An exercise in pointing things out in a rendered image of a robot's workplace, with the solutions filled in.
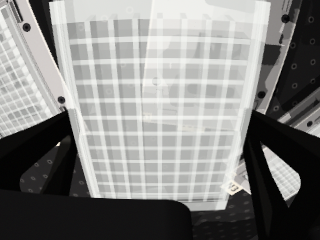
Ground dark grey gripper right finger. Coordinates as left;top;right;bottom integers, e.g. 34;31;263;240
243;109;320;240

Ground white well plate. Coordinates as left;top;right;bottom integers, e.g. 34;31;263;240
0;4;61;138
266;122;320;201
49;0;271;211

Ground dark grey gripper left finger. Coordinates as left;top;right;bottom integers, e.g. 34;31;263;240
0;110;77;196

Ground black perforated breadboard table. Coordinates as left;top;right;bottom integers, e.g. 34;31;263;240
20;0;320;240

